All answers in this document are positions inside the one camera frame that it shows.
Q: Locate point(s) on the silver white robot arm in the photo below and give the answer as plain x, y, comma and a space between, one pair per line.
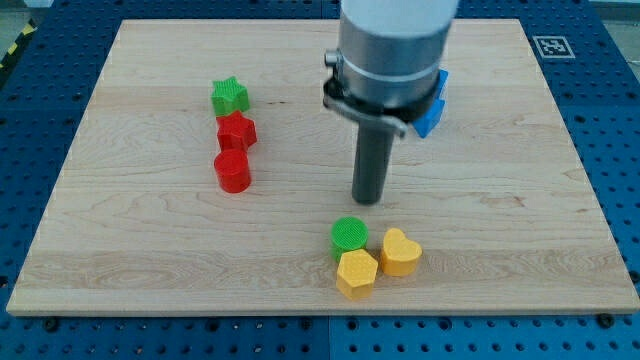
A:
391, 49

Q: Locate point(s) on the red star block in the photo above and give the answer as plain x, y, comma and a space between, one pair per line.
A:
236, 131

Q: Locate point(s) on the green star block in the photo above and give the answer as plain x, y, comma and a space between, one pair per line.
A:
228, 96

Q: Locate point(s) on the green cylinder block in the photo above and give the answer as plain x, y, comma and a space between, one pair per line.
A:
347, 234

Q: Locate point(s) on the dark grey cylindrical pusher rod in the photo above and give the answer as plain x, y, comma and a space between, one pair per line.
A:
373, 150

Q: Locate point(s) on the red cylinder block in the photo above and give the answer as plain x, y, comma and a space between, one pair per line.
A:
232, 170

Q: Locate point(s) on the yellow hexagon block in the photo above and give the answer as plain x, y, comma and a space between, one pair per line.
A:
356, 274

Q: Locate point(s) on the yellow heart block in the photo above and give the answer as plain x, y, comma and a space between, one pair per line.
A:
399, 254

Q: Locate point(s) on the blue block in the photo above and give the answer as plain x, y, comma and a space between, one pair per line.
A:
424, 125

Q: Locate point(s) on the wooden board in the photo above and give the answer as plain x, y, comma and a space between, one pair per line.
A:
496, 195

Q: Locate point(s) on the black white fiducial tag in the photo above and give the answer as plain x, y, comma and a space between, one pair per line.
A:
553, 47

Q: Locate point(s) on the black metal clamp bracket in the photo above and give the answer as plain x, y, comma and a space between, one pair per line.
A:
337, 98

